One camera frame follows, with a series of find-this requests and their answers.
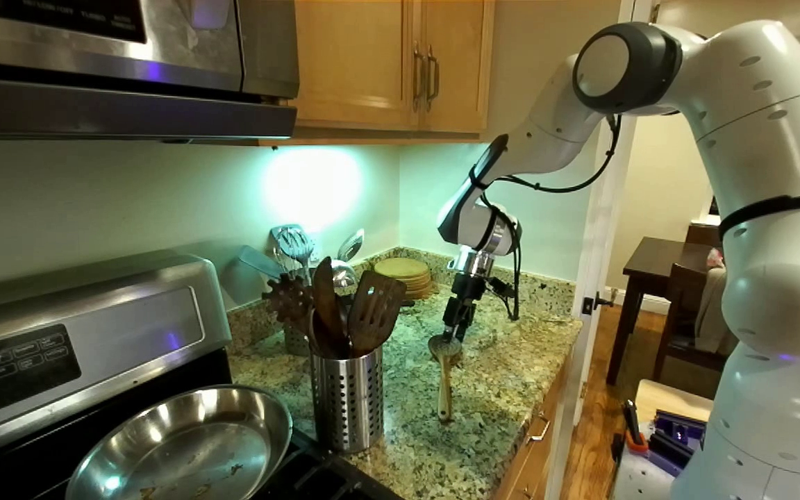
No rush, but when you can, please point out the perforated metal utensil container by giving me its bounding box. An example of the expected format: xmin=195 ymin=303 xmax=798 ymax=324
xmin=312 ymin=349 xmax=384 ymax=452

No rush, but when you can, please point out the wooden base cabinet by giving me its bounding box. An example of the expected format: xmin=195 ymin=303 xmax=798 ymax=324
xmin=493 ymin=362 xmax=575 ymax=500

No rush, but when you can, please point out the perforated wooden spoon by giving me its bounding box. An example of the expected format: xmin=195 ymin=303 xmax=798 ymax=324
xmin=429 ymin=337 xmax=464 ymax=421

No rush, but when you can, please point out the slotted wooden spatula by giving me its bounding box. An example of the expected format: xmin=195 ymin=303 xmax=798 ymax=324
xmin=348 ymin=270 xmax=405 ymax=356

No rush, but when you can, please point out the dark wooden side table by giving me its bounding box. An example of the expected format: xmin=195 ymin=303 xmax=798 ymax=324
xmin=605 ymin=235 xmax=709 ymax=387

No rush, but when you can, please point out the wooden upper cabinet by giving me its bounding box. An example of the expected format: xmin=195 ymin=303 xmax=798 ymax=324
xmin=294 ymin=0 xmax=494 ymax=139

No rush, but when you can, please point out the stainless steel gas stove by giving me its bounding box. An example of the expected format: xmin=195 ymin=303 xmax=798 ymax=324
xmin=0 ymin=253 xmax=401 ymax=500

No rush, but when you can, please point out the blue slotted turner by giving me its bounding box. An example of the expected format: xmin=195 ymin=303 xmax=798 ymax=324
xmin=269 ymin=221 xmax=315 ymax=266

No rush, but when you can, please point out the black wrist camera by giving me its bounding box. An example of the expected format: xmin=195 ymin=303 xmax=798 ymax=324
xmin=489 ymin=277 xmax=520 ymax=296

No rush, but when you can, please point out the steel frying pan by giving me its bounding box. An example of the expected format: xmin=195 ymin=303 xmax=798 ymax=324
xmin=65 ymin=387 xmax=293 ymax=500

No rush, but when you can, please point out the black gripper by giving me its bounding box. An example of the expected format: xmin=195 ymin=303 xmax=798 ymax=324
xmin=444 ymin=248 xmax=494 ymax=338

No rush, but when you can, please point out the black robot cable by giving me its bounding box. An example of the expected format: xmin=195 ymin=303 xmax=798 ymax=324
xmin=482 ymin=109 xmax=626 ymax=324

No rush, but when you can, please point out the stainless steel microwave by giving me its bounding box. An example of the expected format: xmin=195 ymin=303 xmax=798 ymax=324
xmin=0 ymin=0 xmax=301 ymax=142

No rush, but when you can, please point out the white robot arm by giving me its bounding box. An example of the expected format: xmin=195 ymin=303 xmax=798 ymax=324
xmin=440 ymin=19 xmax=800 ymax=500

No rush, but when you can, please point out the dark wooden spatula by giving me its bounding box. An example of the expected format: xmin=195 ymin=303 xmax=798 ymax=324
xmin=315 ymin=259 xmax=351 ymax=359

